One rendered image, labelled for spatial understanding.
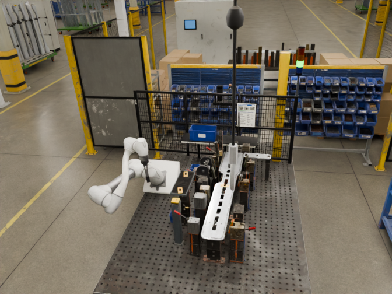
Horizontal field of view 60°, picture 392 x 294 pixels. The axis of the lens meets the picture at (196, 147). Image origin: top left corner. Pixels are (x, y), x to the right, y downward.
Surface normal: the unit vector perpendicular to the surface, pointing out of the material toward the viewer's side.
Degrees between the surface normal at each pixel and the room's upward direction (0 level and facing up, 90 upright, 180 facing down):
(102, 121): 90
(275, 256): 0
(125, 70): 90
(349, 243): 0
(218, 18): 90
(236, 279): 0
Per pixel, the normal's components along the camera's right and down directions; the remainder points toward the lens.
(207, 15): -0.18, 0.47
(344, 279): -0.04, -0.88
